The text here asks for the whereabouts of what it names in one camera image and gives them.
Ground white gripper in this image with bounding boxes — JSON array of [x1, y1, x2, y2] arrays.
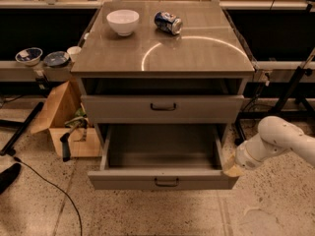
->
[[222, 142, 262, 177]]

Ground black handled tool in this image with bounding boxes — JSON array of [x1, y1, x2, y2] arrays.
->
[[60, 121, 86, 162]]

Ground cardboard box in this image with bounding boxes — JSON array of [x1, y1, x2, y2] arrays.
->
[[31, 82, 100, 157]]

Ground black metal bar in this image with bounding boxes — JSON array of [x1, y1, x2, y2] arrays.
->
[[0, 102, 43, 155]]

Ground black tripod stand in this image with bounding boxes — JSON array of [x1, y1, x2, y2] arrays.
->
[[269, 47, 315, 114]]

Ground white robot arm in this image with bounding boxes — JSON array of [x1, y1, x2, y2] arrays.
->
[[222, 116, 315, 177]]

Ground blue soda can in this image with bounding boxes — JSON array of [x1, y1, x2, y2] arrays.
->
[[155, 11, 183, 35]]

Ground grey drawer cabinet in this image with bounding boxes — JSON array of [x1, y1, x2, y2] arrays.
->
[[72, 2, 254, 140]]

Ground black floor cable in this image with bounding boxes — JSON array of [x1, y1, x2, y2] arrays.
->
[[13, 156, 83, 236]]

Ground grey drawer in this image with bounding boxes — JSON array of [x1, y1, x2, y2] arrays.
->
[[88, 124, 237, 190], [82, 95, 243, 124]]

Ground white paper cup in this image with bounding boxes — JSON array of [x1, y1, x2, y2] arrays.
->
[[67, 46, 82, 62]]

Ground black cables at right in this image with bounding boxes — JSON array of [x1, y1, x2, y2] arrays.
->
[[233, 82, 274, 147]]

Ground blue white bowl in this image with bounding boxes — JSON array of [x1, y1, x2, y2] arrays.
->
[[15, 47, 42, 66]]

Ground grey top drawer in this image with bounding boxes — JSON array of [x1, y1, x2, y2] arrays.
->
[[82, 95, 243, 124]]

